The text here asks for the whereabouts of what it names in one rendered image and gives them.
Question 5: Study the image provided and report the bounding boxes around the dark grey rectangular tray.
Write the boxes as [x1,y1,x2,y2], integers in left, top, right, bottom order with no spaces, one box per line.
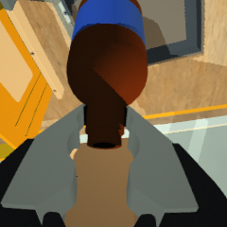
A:
[61,0,204,66]

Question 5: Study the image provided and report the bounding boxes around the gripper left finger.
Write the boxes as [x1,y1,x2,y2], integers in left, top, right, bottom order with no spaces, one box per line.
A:
[0,104,87,227]

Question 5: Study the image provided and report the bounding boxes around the yellow bottle crate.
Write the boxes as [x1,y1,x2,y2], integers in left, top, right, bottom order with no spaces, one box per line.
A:
[0,2,53,161]

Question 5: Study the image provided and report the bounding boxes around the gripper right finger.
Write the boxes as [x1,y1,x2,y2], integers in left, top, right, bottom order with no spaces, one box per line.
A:
[124,106,227,227]

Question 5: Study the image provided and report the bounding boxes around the brown bottle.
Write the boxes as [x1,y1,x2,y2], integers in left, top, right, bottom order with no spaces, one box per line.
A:
[66,0,148,149]

